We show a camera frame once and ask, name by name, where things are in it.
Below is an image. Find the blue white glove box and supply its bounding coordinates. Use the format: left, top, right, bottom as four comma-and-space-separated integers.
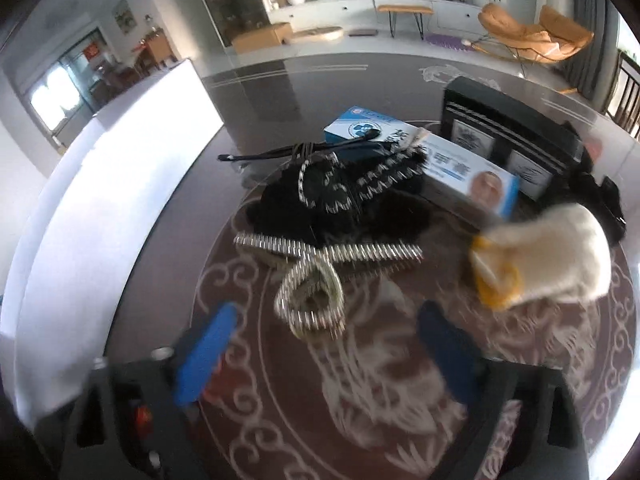
324, 106, 419, 143

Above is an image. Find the blue white mask box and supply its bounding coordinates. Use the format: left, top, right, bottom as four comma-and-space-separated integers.
419, 133, 518, 228

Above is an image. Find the black striped gift box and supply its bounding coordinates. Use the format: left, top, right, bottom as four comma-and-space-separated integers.
440, 76, 593, 202

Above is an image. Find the grey curtain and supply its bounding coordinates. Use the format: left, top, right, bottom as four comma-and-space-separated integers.
562, 0, 620, 113

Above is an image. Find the wooden railing shelf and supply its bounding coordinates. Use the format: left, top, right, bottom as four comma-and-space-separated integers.
605, 50, 640, 141

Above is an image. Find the white cardboard storage box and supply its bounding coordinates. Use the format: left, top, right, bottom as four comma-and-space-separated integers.
1, 61, 224, 427

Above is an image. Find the small wooden bench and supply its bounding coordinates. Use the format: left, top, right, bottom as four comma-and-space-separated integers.
376, 4, 434, 40

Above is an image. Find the black studded cloth bag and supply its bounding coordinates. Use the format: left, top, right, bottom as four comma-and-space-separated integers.
246, 148, 431, 248

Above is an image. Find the white tv cabinet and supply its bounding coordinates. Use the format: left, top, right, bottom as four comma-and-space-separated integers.
268, 0, 486, 37

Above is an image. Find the orange lounge chair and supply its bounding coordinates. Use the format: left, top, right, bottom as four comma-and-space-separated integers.
463, 3, 594, 66

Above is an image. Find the white yellow work glove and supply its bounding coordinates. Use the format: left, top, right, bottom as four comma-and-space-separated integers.
470, 204, 612, 311

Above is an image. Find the cardboard box on floor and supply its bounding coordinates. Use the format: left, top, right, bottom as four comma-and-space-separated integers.
231, 23, 293, 54

